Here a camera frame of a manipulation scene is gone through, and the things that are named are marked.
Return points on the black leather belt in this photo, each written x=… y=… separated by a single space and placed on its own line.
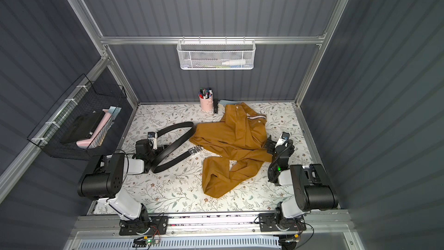
x=156 y=166

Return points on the light blue stapler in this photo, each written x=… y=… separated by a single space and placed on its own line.
x=228 y=102

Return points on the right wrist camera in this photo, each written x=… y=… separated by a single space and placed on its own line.
x=282 y=139

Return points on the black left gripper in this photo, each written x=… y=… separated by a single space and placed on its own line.
x=155 y=151

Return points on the black wire wall basket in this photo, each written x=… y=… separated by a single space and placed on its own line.
x=92 y=96

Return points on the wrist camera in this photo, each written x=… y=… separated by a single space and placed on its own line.
x=282 y=139
x=152 y=138

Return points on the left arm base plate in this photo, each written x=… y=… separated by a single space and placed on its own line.
x=154 y=225

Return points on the white wire mesh basket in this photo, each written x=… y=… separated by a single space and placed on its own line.
x=216 y=55

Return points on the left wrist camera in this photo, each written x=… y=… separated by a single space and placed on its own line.
x=152 y=138

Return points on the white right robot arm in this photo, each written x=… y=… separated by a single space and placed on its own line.
x=311 y=186

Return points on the mustard brown trousers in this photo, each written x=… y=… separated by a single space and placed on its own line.
x=238 y=142

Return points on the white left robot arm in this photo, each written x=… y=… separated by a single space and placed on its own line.
x=104 y=177

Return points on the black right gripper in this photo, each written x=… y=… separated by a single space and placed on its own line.
x=274 y=144

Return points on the colourful marker pens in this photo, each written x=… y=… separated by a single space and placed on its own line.
x=205 y=93

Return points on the pink metal pen cup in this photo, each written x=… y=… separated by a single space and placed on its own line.
x=207 y=104

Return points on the black stapler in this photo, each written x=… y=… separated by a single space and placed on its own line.
x=215 y=106

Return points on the pink handle tool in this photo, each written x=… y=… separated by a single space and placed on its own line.
x=100 y=132

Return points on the black flat item in basket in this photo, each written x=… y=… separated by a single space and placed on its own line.
x=82 y=128

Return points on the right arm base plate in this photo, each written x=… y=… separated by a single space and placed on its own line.
x=269 y=222

